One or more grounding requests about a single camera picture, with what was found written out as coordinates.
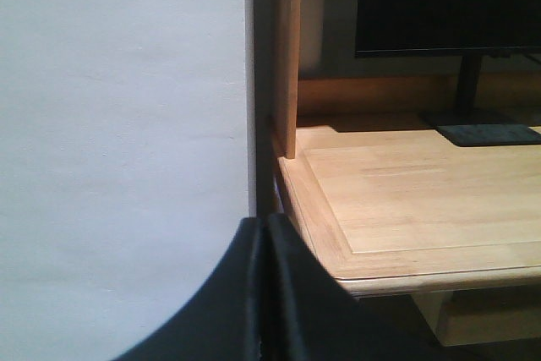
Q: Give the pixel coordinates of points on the black computer monitor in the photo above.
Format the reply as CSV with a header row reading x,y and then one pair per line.
x,y
469,29

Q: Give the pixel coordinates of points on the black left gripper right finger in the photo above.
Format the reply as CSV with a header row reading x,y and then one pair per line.
x,y
317,319

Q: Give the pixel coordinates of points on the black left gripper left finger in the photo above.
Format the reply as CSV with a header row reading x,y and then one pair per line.
x,y
222,320

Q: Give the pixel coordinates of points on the light wooden desk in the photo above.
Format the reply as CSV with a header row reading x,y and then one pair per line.
x,y
389,206

